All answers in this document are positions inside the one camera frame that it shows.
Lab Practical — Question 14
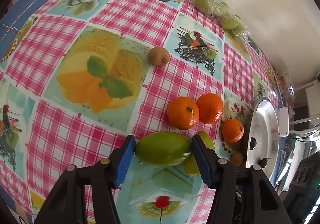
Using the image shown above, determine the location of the brown kiwi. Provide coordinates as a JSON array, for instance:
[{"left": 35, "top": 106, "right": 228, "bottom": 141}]
[
  {"left": 230, "top": 152, "right": 244, "bottom": 167},
  {"left": 148, "top": 47, "right": 170, "bottom": 67}
]

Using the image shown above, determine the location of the small green mango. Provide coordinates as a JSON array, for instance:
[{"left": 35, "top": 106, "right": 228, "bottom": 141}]
[{"left": 183, "top": 131, "right": 215, "bottom": 176}]

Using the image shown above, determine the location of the orange tangerine with stem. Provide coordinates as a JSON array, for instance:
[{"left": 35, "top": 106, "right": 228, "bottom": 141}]
[{"left": 222, "top": 119, "right": 244, "bottom": 143}]

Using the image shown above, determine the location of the large green mango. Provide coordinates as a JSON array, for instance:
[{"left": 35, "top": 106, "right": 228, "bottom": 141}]
[{"left": 135, "top": 132, "right": 191, "bottom": 167}]

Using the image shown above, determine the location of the plastic tray of green fruits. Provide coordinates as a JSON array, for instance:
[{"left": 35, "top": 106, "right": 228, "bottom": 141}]
[{"left": 194, "top": 0, "right": 250, "bottom": 37}]

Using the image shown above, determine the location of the silver metal plate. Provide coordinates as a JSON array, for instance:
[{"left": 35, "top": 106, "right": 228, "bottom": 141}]
[{"left": 245, "top": 97, "right": 279, "bottom": 178}]

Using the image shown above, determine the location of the white plastic box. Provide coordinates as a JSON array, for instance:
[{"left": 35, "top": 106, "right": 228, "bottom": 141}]
[{"left": 278, "top": 107, "right": 289, "bottom": 138}]

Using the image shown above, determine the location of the clear box of longans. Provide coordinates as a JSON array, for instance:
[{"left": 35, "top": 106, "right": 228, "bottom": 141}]
[{"left": 274, "top": 67, "right": 295, "bottom": 107}]

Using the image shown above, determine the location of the checkered fruit-print tablecloth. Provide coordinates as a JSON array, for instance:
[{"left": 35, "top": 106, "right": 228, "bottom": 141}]
[{"left": 1, "top": 0, "right": 282, "bottom": 223}]

